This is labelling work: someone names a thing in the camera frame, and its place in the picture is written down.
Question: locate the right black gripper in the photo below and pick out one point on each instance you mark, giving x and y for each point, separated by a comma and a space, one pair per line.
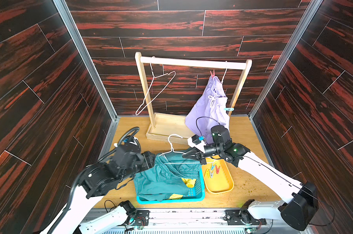
202, 152

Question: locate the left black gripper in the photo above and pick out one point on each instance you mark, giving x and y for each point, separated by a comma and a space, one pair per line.
147, 162

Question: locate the yellow clothespin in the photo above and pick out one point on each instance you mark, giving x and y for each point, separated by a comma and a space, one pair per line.
207, 173

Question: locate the red clothespin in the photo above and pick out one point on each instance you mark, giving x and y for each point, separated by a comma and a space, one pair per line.
217, 169

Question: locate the green shorts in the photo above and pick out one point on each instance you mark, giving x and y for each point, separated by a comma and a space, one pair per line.
165, 178

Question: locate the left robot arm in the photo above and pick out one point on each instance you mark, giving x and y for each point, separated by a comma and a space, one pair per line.
95, 181

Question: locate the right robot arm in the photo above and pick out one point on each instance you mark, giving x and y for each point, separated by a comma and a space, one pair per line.
298, 202

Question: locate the lilac shorts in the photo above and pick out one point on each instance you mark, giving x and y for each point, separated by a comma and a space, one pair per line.
209, 110

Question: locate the yellow plastic tray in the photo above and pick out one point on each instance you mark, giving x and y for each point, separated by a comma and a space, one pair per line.
220, 183

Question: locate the turquoise plastic basket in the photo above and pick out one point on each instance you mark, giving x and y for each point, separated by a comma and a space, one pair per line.
195, 194

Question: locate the wooden clothes rack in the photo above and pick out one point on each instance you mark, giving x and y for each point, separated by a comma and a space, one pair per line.
163, 125

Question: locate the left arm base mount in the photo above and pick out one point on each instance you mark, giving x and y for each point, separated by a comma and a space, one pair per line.
139, 218

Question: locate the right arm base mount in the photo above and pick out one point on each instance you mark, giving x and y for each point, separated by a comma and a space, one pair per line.
238, 217

